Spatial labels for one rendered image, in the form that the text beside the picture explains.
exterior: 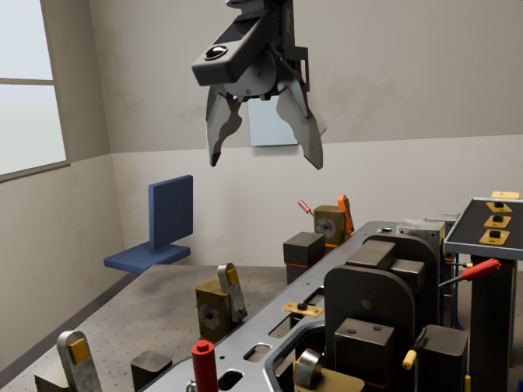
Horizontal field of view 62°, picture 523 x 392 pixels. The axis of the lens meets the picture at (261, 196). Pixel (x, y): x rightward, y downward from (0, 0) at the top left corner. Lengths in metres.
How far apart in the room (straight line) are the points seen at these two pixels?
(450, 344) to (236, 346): 0.37
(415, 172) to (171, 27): 2.03
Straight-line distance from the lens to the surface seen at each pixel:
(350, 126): 3.18
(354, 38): 3.20
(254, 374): 0.77
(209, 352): 0.44
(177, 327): 1.59
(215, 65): 0.43
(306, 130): 0.47
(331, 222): 1.48
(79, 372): 0.75
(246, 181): 3.33
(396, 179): 3.23
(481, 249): 0.85
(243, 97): 0.51
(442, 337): 0.72
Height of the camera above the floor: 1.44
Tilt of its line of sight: 12 degrees down
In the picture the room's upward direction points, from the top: 4 degrees counter-clockwise
